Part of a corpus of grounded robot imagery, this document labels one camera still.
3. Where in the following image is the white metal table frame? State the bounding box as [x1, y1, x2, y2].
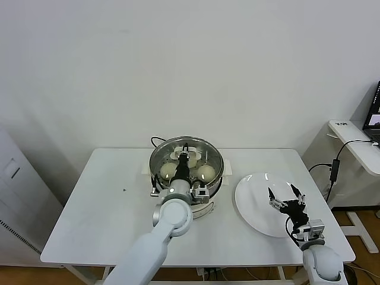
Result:
[64, 264, 330, 285]

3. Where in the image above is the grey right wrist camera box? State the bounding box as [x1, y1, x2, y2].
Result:
[298, 218, 325, 241]

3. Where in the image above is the round glass pot lid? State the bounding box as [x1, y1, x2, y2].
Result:
[149, 135, 225, 194]

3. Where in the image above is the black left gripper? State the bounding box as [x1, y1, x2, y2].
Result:
[175, 143, 191, 179]

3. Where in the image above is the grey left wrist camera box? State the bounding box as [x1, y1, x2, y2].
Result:
[191, 185, 210, 204]

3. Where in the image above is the cream electric cooker base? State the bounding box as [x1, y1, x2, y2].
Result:
[141, 159, 234, 221]

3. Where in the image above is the grey metal cabinet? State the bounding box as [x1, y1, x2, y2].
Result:
[0, 127, 65, 265]

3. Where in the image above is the white round plate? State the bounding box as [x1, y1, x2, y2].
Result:
[235, 173, 309, 238]

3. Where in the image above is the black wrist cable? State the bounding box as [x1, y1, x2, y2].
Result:
[284, 216, 300, 247]
[150, 175, 161, 198]

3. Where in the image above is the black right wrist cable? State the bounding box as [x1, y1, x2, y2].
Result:
[284, 216, 300, 247]

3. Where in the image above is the stainless steel steamer basket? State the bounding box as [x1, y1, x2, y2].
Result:
[149, 136, 225, 203]

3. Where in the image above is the white power strip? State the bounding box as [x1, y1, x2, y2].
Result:
[195, 267, 222, 276]

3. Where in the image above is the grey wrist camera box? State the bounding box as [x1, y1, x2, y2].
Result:
[298, 218, 325, 241]
[191, 185, 210, 204]

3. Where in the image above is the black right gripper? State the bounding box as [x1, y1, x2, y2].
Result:
[267, 183, 310, 228]

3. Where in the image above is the black coiled floor cable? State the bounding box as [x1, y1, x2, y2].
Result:
[341, 262, 359, 285]

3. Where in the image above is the black laptop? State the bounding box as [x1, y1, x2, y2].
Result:
[362, 80, 380, 143]

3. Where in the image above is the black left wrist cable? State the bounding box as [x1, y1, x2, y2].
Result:
[150, 175, 161, 198]

